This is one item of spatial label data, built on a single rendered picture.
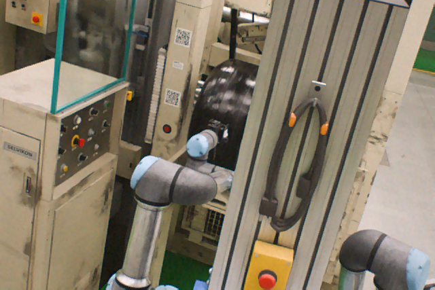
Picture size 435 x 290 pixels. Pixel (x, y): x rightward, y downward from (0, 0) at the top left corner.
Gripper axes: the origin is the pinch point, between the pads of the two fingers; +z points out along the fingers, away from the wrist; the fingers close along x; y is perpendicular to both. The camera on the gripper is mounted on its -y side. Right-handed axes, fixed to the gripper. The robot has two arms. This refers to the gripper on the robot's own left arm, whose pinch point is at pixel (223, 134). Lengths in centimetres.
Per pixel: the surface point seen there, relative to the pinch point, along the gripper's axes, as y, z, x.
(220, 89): 16.0, 7.5, 7.7
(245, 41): 32, 56, 15
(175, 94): 4.9, 20.2, 31.5
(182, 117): -4.9, 22.2, 26.5
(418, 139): -67, 443, -104
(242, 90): 18.1, 9.3, -1.2
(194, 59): 23.2, 19.6, 26.4
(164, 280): -115, 65, 29
